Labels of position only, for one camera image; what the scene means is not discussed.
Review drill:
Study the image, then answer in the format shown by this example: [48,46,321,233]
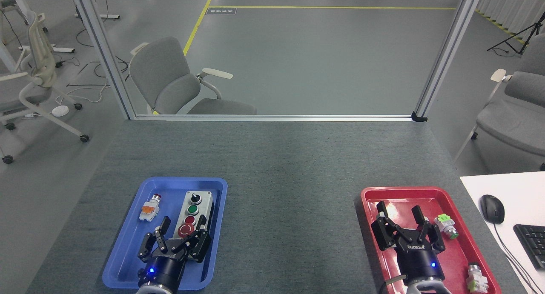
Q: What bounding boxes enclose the green push button switch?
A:
[434,214,459,240]

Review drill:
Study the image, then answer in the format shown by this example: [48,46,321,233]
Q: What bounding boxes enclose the grey fabric chair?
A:
[453,45,545,171]

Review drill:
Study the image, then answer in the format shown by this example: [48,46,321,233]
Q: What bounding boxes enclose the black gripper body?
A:
[139,248,188,291]
[394,230,440,282]

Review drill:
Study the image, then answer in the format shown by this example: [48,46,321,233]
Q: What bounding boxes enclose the silver aluminium post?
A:
[414,0,485,116]
[68,0,137,120]

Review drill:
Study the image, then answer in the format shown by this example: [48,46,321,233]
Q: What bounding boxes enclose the white curtain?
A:
[475,0,545,36]

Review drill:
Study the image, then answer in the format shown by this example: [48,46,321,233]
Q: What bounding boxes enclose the red push button orange block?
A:
[139,194,163,222]

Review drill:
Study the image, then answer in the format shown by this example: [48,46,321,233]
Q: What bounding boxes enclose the black tripod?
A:
[487,11,545,56]

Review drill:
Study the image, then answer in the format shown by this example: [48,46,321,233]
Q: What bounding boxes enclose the grey office chair white armrests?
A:
[129,36,257,115]

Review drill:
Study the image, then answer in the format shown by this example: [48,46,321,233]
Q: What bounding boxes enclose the blue plastic tray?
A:
[102,177,228,291]

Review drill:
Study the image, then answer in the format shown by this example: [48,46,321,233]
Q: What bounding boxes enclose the silver aluminium rail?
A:
[134,114,416,122]

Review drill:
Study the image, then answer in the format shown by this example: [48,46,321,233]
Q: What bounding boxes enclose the black keyboard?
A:
[513,224,545,270]

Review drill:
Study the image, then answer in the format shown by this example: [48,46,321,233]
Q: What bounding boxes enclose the red plastic tray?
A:
[361,187,502,294]

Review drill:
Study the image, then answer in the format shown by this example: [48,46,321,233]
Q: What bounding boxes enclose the white side table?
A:
[460,171,545,294]

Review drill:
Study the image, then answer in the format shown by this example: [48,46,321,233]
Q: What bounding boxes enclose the silver push button green block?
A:
[466,263,489,293]

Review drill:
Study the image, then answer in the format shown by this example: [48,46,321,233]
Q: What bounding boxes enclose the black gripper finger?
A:
[172,215,212,264]
[411,205,446,253]
[370,201,403,251]
[138,216,172,263]

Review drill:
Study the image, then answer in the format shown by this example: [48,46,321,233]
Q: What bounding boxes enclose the black floor cable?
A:
[76,0,130,79]

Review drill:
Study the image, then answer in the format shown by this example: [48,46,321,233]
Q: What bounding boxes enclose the grey control box with buttons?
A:
[175,191,213,243]

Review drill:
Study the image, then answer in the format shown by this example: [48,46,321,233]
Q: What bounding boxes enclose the white mesh office chair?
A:
[0,12,90,165]

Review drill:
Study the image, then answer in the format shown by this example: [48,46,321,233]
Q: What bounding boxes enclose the black mouse cable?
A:
[494,223,541,294]

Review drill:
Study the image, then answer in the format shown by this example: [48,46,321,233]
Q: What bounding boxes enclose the black computer mouse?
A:
[480,194,505,225]

